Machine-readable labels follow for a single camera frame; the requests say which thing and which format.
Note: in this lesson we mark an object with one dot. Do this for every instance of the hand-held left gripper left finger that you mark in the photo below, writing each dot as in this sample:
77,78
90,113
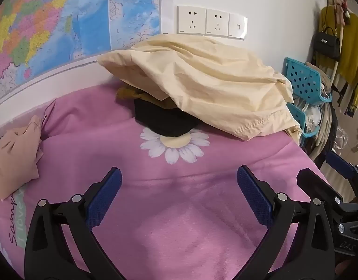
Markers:
104,198

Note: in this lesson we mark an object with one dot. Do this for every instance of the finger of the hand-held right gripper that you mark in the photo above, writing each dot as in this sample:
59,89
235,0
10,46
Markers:
319,183
339,164

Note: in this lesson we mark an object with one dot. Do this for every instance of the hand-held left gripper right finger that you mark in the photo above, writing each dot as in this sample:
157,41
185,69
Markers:
253,195

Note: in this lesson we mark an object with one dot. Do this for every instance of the cream garment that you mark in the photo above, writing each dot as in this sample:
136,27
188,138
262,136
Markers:
211,87

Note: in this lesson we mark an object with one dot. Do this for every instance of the wooden clothes rack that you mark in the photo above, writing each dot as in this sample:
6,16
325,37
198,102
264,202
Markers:
337,64

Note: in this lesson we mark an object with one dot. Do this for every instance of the beige cloth pile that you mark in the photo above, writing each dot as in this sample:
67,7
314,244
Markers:
322,134

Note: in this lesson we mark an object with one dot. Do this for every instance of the teal plastic basket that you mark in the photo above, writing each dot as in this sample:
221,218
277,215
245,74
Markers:
301,78
298,116

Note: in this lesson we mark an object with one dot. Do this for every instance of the pink flowered bed sheet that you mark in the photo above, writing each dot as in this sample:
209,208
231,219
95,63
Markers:
167,210

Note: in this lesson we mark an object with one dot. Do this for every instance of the black garment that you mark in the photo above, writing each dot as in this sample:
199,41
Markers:
164,122

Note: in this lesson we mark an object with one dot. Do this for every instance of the pink-beige garment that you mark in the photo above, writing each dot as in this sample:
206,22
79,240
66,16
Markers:
12,163

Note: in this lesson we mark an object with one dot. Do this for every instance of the olive garment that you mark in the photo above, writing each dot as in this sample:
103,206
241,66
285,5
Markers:
126,93

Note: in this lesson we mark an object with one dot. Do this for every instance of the yellow sweater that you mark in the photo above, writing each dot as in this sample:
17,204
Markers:
351,49

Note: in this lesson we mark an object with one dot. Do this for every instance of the black handbag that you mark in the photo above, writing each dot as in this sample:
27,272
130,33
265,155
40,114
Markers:
326,43

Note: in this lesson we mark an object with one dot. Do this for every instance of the plush toy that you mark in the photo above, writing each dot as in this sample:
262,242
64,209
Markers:
339,5

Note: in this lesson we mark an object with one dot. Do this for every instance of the white wall switch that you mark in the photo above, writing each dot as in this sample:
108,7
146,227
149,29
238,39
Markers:
237,26

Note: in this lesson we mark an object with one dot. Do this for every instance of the colourful wall map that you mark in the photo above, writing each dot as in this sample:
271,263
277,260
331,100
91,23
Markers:
50,26

